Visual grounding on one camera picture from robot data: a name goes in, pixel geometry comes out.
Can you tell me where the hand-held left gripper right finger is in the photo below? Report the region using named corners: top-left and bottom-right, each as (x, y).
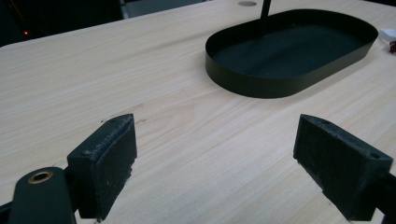
top-left (292, 113), bottom-right (394, 222)

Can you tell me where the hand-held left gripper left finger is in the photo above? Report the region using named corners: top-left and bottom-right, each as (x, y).
top-left (66, 113), bottom-right (138, 222)

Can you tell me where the black oval metal tray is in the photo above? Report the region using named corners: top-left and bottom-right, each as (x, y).
top-left (205, 8), bottom-right (379, 99)

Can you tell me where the white packet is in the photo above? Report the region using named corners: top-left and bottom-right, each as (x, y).
top-left (378, 28), bottom-right (396, 43)

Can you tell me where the black stand pole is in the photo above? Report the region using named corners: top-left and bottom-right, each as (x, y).
top-left (260, 0), bottom-right (273, 21)

